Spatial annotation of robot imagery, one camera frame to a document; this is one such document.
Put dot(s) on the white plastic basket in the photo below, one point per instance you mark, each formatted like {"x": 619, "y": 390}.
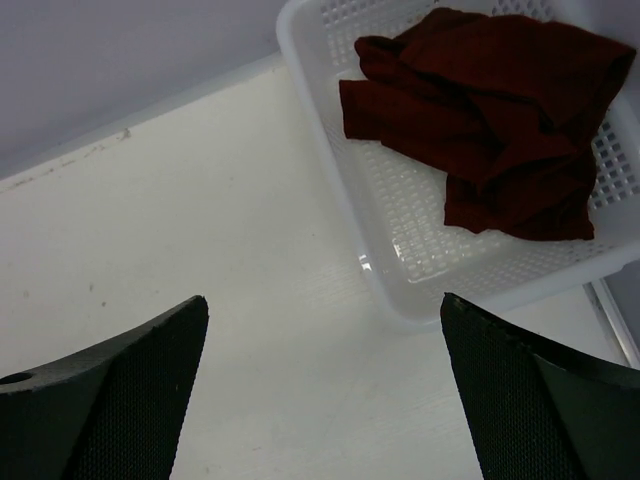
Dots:
{"x": 395, "y": 206}

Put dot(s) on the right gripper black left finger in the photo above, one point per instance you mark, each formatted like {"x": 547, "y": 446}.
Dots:
{"x": 114, "y": 410}

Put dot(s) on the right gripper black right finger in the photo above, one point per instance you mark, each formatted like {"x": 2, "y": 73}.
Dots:
{"x": 535, "y": 408}

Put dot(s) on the dark red t-shirt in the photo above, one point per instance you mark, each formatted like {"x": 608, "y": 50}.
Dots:
{"x": 506, "y": 106}

